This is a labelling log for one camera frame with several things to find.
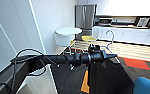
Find black microwave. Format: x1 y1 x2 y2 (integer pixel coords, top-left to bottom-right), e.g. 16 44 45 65
97 16 114 26

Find stainless steel fridge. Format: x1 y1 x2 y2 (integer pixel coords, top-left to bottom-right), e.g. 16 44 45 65
74 3 98 33

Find black framed picture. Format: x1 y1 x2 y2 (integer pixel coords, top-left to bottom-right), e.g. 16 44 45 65
134 16 150 29

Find white upper kitchen cabinets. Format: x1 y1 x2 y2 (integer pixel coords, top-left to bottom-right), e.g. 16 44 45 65
96 0 150 18

